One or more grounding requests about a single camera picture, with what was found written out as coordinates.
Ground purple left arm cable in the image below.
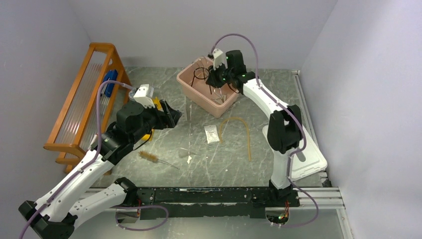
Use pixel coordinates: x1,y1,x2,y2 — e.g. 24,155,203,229
18,80,169,239

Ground blue clamp on rack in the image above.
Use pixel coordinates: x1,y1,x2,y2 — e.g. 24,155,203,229
101,69,118,98

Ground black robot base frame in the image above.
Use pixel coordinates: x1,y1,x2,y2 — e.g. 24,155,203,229
120,186,300,220

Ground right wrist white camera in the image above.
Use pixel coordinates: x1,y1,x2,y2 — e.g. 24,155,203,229
211,48,226,70

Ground white powder zip bag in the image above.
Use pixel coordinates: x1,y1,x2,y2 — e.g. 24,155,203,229
204,125,220,144

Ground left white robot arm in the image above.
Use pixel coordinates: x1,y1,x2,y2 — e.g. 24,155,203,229
18,100,182,239

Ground yellow rubber tubing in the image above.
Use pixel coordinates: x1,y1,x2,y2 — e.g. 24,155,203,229
219,117,252,162

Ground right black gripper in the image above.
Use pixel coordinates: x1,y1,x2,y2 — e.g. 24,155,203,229
206,61,233,89

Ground white plastic lid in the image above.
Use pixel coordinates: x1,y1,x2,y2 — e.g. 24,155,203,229
271,128,327,185

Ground wooden drying rack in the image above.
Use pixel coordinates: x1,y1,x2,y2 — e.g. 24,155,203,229
44,42,130,173

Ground brown test tube brush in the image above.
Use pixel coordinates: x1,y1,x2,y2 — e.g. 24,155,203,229
138,151,178,168

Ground pink plastic bin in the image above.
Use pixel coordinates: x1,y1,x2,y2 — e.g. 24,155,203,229
177,56,239,118

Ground wrist white camera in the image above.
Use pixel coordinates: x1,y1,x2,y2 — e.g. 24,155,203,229
211,48,226,70
134,84,155,109

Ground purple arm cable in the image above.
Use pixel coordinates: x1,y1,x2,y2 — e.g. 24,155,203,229
18,80,169,239
209,33,320,229

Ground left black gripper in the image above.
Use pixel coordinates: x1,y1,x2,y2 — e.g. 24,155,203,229
130,99,182,143

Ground yellow test tube rack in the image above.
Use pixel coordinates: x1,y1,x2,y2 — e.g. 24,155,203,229
142,97,162,142

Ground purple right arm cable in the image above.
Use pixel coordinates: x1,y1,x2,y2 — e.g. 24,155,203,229
209,33,320,229

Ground metal crucible tongs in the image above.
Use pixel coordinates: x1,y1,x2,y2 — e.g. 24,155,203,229
212,88,226,105

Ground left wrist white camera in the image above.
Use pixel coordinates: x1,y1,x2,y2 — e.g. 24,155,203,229
134,84,155,109

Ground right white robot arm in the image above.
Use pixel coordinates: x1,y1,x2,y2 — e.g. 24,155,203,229
206,49,307,206

